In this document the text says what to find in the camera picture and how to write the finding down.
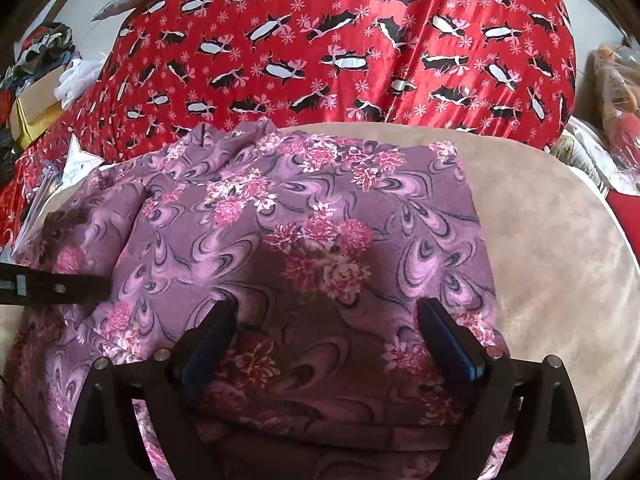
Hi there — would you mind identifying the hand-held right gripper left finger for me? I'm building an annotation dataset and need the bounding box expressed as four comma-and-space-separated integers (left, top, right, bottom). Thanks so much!
62, 299, 241, 480

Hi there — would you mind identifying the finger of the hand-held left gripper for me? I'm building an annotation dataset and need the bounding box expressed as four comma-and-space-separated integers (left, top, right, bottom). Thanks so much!
0, 260, 112, 308

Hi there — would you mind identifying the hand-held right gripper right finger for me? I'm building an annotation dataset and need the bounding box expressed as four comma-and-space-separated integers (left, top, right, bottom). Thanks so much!
417, 297, 592, 480

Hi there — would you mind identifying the purple floral garment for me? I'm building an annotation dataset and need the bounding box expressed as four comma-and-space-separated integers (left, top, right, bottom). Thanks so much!
0, 117, 516, 480

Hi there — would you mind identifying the cardboard box with clothes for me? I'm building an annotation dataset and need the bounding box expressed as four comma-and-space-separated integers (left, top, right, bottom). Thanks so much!
0, 22, 76, 106

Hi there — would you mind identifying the yellow box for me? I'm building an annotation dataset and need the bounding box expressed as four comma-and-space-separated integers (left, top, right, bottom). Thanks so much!
10, 95, 66, 151

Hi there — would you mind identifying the brown cardboard box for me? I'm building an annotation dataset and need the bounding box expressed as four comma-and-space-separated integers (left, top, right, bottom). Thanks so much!
17, 65, 71, 126

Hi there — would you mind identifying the plain red cloth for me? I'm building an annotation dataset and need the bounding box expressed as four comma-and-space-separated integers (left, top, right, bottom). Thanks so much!
607, 190, 640, 233

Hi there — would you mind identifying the white printed cloth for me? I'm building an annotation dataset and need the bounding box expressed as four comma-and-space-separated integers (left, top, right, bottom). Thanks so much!
550, 117, 623, 196

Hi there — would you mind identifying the plush toy in plastic bag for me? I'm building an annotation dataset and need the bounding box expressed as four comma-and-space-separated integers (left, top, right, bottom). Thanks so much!
592, 42, 640, 196

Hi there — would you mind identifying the red printed blanket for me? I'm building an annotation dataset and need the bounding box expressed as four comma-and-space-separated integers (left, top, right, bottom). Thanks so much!
0, 0, 578, 256

